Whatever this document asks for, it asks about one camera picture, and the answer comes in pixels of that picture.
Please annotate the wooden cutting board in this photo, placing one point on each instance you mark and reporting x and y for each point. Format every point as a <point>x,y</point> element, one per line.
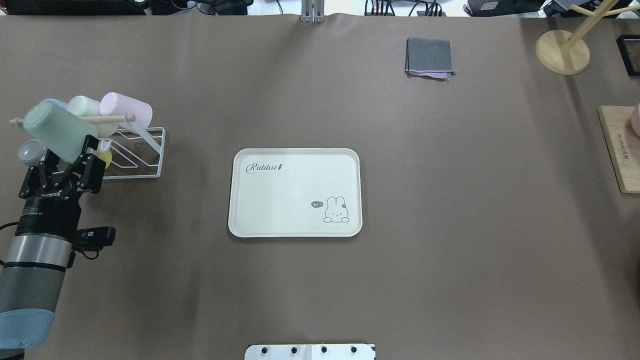
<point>623,145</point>

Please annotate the grey folded cloth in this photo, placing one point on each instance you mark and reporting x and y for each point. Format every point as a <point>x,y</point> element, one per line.
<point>429,58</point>

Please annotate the grey cup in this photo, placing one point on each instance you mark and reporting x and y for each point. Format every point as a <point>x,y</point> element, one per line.
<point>31,152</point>

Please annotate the light blue cup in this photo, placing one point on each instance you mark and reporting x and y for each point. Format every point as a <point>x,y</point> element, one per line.
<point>57,102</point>

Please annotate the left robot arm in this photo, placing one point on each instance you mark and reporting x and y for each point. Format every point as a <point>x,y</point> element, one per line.
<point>46,241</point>

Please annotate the cream rabbit tray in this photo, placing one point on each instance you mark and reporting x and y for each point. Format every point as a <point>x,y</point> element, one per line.
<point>295,192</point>

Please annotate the aluminium frame post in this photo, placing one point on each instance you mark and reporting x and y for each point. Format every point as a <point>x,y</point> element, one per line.
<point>313,11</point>

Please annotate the green cup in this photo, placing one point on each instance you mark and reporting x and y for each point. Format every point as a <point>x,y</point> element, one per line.
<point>58,130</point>

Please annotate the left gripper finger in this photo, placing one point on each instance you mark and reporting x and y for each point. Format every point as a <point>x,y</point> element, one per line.
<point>49,164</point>
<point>88,162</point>

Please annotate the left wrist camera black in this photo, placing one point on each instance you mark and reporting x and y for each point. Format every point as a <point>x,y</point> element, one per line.
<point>90,241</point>

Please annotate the dark square tray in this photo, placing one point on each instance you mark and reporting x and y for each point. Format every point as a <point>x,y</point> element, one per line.
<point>629,48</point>

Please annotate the white wire cup rack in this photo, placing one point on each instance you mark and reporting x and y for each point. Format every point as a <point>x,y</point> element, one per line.
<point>134,155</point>

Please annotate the pink bowl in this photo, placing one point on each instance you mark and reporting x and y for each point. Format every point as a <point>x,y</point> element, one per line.
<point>635,119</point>

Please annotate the wooden mug tree stand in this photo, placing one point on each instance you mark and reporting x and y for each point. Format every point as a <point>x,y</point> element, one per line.
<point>565,52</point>

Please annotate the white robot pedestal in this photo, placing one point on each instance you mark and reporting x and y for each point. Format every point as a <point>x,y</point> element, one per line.
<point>319,351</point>

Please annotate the yellow cup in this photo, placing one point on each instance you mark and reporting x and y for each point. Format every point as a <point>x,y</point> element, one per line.
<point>104,153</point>

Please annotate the cream white cup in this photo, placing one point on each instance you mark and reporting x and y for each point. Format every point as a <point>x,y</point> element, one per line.
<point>83,106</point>

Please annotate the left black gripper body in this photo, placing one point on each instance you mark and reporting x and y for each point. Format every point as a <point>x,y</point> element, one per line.
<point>49,214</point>

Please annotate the pink cup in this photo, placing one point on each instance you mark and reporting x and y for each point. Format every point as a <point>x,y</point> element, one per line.
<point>116,104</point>

